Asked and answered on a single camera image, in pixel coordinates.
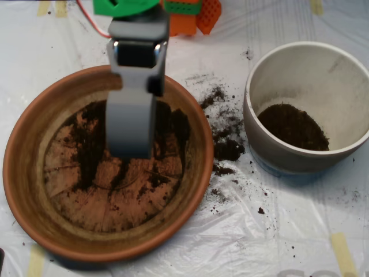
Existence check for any large dark soil pile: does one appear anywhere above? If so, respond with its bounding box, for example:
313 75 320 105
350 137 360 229
69 99 193 193

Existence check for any small dark soil pile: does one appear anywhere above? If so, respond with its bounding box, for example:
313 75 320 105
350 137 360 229
257 103 330 152

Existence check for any scattered spilled dark soil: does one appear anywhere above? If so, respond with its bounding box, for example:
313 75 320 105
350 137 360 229
200 85 248 177

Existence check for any terracotta clay dish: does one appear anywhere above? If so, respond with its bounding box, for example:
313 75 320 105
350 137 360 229
2 64 215 263

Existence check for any white ceramic pot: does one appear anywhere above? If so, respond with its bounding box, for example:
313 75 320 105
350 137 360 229
243 41 369 176

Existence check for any beige masking tape strip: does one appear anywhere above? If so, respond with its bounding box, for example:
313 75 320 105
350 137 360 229
26 244 46 277
55 1 69 18
310 0 324 16
36 1 51 17
330 233 360 277

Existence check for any clear plastic sheet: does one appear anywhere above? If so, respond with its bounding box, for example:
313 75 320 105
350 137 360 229
0 0 369 277

